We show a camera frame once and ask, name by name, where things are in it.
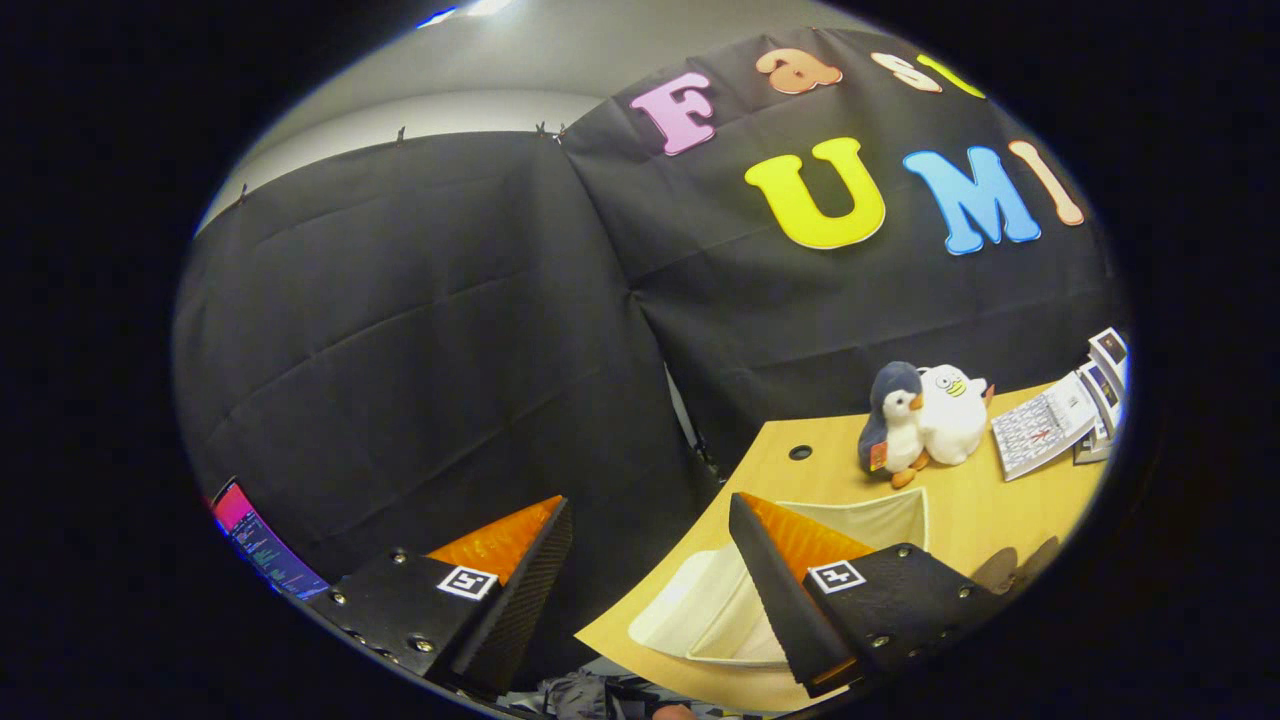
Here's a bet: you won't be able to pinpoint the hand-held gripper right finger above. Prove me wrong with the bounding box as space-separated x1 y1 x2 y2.
728 491 1007 700

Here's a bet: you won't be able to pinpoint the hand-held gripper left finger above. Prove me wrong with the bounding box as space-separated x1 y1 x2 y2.
303 494 575 699

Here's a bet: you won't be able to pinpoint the cream fabric storage box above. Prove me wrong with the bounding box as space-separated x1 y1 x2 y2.
627 487 931 668

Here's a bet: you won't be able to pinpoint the person's grey clothing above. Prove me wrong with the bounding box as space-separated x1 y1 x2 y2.
500 670 651 720

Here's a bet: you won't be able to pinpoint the grey penguin plush toy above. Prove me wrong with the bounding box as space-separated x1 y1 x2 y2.
857 361 931 491

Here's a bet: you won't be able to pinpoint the computer monitor screen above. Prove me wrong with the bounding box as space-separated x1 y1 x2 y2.
211 479 332 602

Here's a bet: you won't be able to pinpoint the white duck plush toy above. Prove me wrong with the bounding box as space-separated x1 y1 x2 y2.
915 365 996 468

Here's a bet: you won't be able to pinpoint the black backdrop cloth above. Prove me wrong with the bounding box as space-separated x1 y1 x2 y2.
172 25 1131 691

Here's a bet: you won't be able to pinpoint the patterned cover white book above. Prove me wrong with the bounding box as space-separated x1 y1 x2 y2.
990 372 1101 483

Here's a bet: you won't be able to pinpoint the white book blue picture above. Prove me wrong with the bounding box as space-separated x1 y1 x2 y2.
1078 360 1127 411

